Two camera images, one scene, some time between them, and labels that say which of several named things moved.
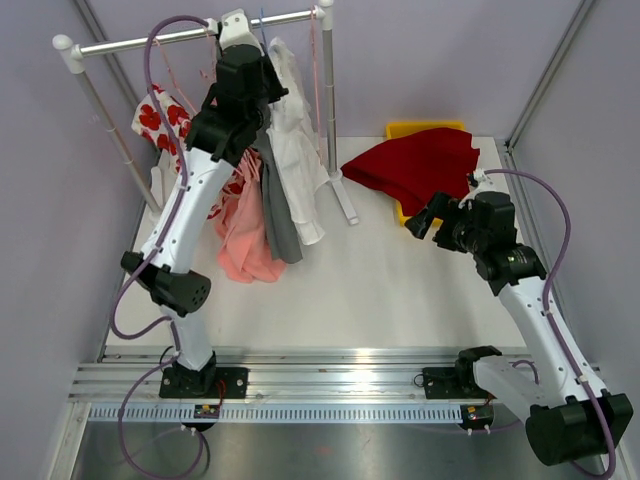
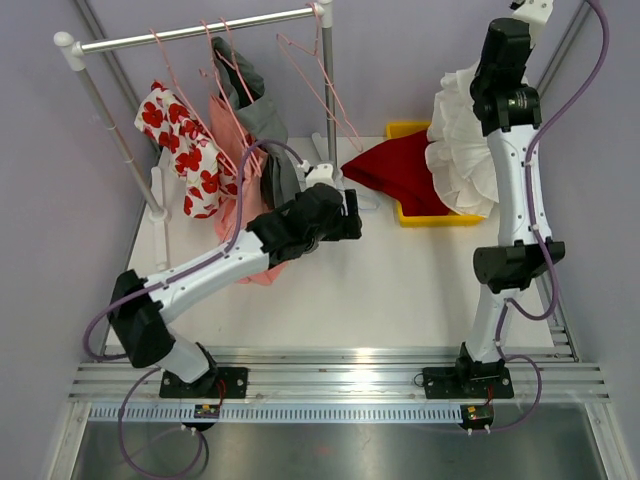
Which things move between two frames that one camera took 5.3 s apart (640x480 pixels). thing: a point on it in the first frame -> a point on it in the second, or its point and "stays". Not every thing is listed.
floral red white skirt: (148, 121) stays
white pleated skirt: (294, 146) -> (457, 149)
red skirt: (417, 165) stays
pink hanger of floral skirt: (171, 80) stays
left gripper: (276, 89) -> (344, 226)
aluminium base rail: (123, 383) stays
